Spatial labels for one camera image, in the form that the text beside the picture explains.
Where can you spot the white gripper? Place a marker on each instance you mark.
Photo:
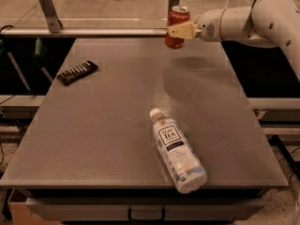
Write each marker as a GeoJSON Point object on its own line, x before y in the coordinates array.
{"type": "Point", "coordinates": [208, 27]}

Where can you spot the red coke can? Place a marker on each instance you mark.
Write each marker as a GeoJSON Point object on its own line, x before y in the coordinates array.
{"type": "Point", "coordinates": [177, 15]}

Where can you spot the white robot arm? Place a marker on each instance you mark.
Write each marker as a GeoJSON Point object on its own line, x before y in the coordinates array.
{"type": "Point", "coordinates": [265, 24]}

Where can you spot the blue plastic tea bottle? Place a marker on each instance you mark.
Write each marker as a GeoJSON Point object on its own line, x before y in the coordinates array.
{"type": "Point", "coordinates": [186, 170]}

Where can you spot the black snack bar packet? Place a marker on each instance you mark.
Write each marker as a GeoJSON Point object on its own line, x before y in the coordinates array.
{"type": "Point", "coordinates": [73, 74]}

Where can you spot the cardboard box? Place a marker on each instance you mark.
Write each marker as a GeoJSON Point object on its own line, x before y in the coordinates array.
{"type": "Point", "coordinates": [21, 214]}

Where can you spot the left metal bracket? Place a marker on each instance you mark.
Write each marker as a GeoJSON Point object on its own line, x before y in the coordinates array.
{"type": "Point", "coordinates": [52, 20]}

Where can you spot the metal rail behind table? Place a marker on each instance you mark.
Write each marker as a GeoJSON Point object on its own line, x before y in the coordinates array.
{"type": "Point", "coordinates": [82, 33]}

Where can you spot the grey drawer with handle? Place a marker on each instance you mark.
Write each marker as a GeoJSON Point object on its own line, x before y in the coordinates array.
{"type": "Point", "coordinates": [122, 210]}

